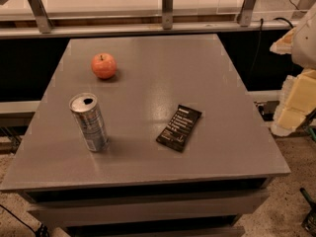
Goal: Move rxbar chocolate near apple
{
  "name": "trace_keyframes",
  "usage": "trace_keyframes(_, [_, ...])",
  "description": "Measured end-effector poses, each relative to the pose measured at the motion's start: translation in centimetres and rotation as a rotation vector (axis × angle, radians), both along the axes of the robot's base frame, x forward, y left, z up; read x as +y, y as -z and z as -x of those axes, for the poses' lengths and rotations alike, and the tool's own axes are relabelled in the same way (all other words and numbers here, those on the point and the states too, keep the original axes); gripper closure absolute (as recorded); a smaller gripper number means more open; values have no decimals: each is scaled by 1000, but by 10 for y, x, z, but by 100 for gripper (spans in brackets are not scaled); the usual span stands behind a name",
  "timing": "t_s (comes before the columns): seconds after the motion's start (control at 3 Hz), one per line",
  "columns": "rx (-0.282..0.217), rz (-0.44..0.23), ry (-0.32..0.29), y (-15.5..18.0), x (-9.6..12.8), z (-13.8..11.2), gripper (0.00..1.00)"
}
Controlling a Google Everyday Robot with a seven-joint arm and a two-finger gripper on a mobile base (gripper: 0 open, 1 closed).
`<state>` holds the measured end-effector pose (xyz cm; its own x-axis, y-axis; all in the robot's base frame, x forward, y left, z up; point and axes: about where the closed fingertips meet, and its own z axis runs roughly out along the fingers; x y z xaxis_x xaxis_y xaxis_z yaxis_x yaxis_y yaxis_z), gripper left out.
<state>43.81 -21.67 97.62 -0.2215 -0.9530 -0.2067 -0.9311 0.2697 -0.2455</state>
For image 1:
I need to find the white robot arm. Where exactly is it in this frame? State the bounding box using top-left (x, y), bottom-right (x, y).
top-left (270, 5), bottom-right (316, 136)

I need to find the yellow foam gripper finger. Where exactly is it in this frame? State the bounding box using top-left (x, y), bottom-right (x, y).
top-left (270, 28), bottom-right (296, 54)
top-left (271, 68), bottom-right (316, 136)

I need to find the silver drink can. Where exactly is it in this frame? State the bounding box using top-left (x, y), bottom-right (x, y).
top-left (69, 93), bottom-right (109, 152)

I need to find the black cable bottom left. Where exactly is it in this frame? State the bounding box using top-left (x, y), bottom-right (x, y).
top-left (0, 203), bottom-right (50, 237)

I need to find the grey drawer cabinet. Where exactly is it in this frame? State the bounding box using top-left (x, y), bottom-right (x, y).
top-left (1, 35), bottom-right (289, 237)

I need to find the dark tool bottom right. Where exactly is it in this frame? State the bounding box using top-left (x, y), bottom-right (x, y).
top-left (300, 188), bottom-right (316, 237)

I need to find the left metal bracket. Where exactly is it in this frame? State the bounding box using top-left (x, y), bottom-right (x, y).
top-left (27, 0), bottom-right (52, 34)

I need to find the red apple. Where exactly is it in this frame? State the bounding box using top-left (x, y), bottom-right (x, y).
top-left (91, 52), bottom-right (118, 79)

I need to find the right metal bracket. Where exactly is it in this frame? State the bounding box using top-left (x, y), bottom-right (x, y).
top-left (237, 0), bottom-right (257, 27)

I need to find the black rxbar chocolate wrapper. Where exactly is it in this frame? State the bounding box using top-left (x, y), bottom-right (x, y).
top-left (156, 105), bottom-right (201, 152)

